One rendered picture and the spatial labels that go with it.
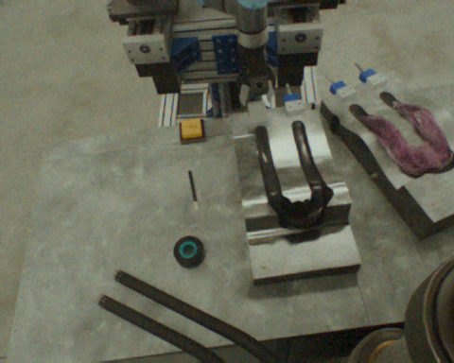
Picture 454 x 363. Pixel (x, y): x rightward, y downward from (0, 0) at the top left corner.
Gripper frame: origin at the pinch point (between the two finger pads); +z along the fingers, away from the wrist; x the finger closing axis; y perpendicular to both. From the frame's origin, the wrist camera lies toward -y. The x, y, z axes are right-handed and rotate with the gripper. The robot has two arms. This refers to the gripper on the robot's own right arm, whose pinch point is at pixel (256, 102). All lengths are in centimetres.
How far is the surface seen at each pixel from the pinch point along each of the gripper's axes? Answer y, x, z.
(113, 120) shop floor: 90, 80, 94
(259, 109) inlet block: -0.6, -0.6, 2.3
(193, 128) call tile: 3.3, 20.1, 10.9
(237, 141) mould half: -8.2, 7.0, 5.9
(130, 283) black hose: -44, 39, 10
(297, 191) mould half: -29.9, -5.6, 1.3
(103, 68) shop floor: 139, 89, 94
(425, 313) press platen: -73, -2, -59
